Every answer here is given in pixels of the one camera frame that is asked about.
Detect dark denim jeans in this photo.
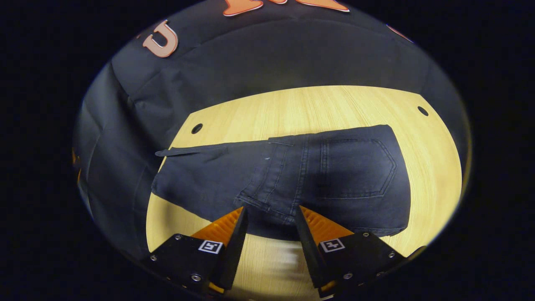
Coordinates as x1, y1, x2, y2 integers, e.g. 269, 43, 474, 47
150, 124, 412, 242

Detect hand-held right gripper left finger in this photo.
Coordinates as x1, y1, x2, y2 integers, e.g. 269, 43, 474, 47
149, 206, 249, 295

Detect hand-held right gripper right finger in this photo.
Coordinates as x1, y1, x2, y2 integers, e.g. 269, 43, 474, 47
294, 205, 408, 298

